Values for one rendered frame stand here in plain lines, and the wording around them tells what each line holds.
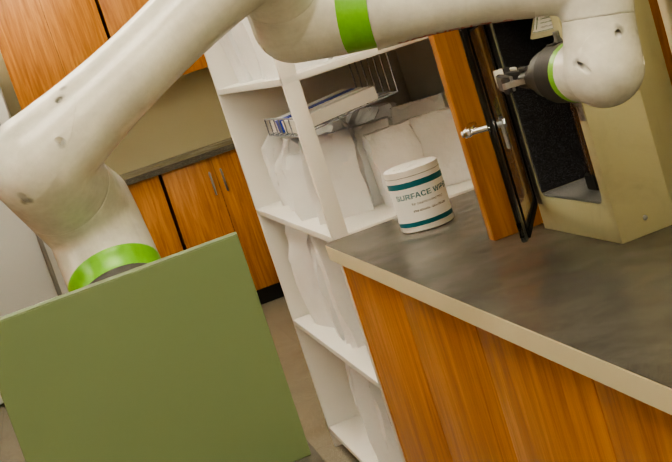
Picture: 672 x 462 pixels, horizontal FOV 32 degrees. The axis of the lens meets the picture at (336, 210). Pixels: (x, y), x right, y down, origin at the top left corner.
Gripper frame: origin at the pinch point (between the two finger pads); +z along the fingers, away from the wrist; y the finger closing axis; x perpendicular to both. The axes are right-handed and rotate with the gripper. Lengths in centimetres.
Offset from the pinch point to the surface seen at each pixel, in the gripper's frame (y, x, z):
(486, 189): -4.3, 23.4, 37.2
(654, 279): -3.5, 34.0, -24.9
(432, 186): -4, 25, 71
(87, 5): 22, -71, 522
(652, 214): -18.9, 31.0, 0.2
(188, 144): -12, 26, 556
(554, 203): -11.9, 28.1, 23.9
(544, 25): -14.3, -5.6, 11.3
